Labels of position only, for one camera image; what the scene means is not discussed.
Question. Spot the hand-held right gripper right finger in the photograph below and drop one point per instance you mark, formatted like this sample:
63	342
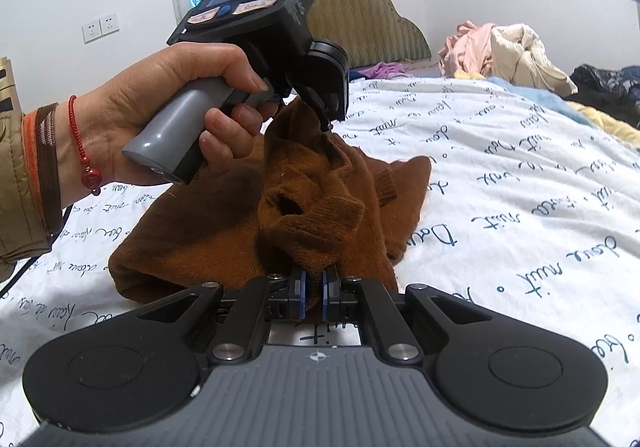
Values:
326	294

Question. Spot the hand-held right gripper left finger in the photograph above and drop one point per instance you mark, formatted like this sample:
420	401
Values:
300	294

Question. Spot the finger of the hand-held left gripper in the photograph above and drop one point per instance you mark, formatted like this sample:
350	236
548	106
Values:
316	113

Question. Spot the brown knit sweater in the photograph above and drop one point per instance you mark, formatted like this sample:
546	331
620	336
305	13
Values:
200	227

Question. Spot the person's left forearm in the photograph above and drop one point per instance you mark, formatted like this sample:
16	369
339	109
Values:
30	177

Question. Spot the person's left hand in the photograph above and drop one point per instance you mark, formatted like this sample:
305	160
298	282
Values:
145	97

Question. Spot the purple cloth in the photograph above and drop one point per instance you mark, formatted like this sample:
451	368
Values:
380	71

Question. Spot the olive tufted headboard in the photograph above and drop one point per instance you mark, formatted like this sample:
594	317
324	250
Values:
360	27

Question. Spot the pink garment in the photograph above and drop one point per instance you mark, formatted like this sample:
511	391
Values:
467	47

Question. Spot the white printed bedsheet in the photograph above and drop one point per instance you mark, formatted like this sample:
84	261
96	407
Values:
500	177

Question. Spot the cream jacket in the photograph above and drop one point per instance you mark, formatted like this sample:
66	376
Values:
530	57

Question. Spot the light blue cloth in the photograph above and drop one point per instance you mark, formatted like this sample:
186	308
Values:
542	99

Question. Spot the gold tower air conditioner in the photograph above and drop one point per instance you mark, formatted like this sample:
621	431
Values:
7	92

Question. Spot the dark cloth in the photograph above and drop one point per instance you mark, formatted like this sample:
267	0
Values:
607	82

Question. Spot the yellow cloth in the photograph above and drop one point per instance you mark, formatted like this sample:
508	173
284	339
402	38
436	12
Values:
617	129

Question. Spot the white wall socket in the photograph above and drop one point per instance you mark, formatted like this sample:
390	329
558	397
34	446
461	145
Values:
92	33
110	24

